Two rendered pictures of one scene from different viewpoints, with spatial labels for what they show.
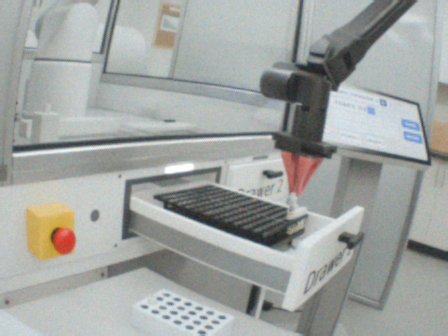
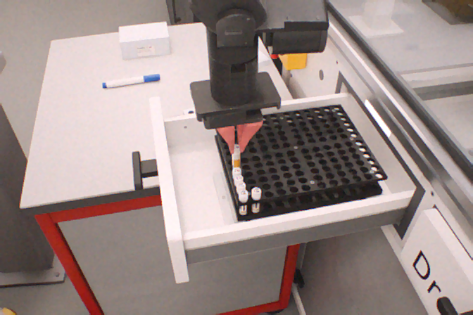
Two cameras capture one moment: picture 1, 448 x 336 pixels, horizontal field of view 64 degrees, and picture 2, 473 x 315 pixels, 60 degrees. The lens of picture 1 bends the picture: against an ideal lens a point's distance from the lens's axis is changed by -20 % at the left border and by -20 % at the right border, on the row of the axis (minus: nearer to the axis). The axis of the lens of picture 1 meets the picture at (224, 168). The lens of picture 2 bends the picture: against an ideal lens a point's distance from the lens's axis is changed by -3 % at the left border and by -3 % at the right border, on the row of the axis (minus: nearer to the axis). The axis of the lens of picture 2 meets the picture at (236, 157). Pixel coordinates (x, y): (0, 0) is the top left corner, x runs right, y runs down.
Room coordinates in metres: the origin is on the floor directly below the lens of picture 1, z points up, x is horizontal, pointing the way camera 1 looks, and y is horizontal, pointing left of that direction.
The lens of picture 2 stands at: (1.02, -0.42, 1.34)
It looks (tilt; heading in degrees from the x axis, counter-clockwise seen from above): 45 degrees down; 135
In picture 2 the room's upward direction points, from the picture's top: straight up
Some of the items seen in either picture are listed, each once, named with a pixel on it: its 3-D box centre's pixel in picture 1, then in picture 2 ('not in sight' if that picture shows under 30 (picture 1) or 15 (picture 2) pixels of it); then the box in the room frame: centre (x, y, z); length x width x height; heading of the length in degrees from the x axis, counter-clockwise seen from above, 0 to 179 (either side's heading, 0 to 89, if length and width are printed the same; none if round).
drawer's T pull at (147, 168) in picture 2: (349, 238); (146, 169); (0.63, -0.22, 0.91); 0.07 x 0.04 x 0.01; 148
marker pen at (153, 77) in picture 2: not in sight; (131, 81); (0.25, 0.00, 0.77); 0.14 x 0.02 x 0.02; 60
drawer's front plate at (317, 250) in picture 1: (330, 252); (166, 181); (0.65, -0.20, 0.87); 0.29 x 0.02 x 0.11; 148
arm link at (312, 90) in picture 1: (311, 92); (237, 31); (0.73, -0.13, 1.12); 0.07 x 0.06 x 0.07; 49
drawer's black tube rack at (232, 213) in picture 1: (230, 222); (293, 162); (0.75, -0.03, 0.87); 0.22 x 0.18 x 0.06; 58
